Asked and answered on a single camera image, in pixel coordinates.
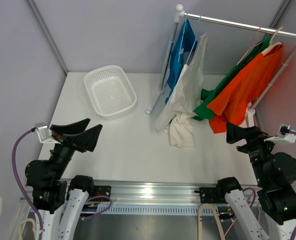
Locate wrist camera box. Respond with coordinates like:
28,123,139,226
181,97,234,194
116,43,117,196
264,123,296,145
35,122,60,144

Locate light blue hanger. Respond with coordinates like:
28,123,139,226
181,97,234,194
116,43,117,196
185,13,204,66
171,15,195,55

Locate white plastic basket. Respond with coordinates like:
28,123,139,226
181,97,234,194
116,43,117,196
84,65,137,120

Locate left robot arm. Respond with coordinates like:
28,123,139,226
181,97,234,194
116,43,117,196
25,118,103,240

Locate green t shirt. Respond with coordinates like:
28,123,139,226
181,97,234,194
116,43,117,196
193,36,271,121

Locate beige hanger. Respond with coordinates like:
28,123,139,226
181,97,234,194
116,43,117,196
197,203,225,240
17,217,42,240
261,26,283,56

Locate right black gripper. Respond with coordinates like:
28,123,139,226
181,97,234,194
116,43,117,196
225,121,280,185

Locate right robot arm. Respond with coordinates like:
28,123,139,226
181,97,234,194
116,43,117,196
215,122,296,240

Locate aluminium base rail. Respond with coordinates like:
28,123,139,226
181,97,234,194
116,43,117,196
94,180,215,216

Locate metal clothes rack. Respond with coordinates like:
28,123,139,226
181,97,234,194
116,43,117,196
145,4,296,114

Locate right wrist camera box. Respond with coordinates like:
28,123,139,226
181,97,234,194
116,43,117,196
264,123,296,145

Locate beige hanger below table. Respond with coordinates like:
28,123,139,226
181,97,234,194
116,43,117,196
197,203,225,240

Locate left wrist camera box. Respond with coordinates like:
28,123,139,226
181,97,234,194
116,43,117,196
35,122,60,144

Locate blue t shirt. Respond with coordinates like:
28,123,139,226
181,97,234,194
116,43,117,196
165,18,198,105

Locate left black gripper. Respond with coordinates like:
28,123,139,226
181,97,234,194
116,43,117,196
50,117,102,179

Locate orange t shirt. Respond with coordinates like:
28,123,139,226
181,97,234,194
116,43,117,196
207,42,284,134

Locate white t shirt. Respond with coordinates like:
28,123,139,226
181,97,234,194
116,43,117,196
155,33,208,148

